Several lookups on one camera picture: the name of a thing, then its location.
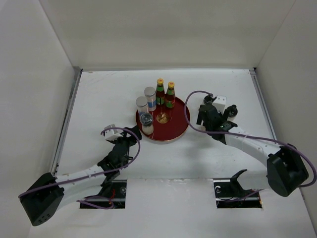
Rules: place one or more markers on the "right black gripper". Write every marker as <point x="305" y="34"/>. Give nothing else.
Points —
<point x="224" y="116"/>

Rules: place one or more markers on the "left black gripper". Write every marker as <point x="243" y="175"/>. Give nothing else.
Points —
<point x="132" y="140"/>

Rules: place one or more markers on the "grinder jar chrome top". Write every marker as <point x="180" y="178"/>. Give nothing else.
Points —
<point x="146" y="120"/>

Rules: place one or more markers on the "silver-lid salt jar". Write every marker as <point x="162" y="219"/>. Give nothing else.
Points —
<point x="142" y="105"/>
<point x="150" y="94"/>

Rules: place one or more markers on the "green-label sauce bottle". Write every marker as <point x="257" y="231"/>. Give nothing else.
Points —
<point x="170" y="95"/>
<point x="160" y="92"/>

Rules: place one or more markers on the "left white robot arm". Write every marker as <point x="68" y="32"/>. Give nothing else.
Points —
<point x="50" y="193"/>

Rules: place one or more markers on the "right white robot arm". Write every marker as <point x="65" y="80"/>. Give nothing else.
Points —
<point x="285" y="170"/>

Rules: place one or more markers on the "white bottle black cap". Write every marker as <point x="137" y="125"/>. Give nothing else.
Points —
<point x="232" y="112"/>

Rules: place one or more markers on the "back brown spice jar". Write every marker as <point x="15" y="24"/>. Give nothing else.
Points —
<point x="209" y="99"/>

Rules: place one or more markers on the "round red tray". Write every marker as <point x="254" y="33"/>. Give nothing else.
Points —
<point x="169" y="124"/>

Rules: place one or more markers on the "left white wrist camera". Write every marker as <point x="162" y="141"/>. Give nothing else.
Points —
<point x="110" y="133"/>

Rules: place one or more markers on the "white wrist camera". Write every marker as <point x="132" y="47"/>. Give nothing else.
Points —
<point x="110" y="133"/>
<point x="220" y="103"/>

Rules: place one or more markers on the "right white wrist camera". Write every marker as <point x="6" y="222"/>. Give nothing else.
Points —
<point x="220" y="103"/>

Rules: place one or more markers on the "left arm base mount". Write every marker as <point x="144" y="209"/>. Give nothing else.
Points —
<point x="111" y="196"/>

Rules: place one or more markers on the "right aluminium frame rail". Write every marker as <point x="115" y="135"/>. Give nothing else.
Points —
<point x="262" y="102"/>

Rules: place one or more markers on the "aluminium frame rail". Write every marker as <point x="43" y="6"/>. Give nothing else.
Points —
<point x="262" y="102"/>
<point x="65" y="124"/>

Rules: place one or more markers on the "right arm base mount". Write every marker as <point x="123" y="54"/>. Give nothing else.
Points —
<point x="229" y="194"/>

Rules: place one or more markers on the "left aluminium frame rail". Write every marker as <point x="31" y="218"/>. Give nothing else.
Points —
<point x="65" y="124"/>

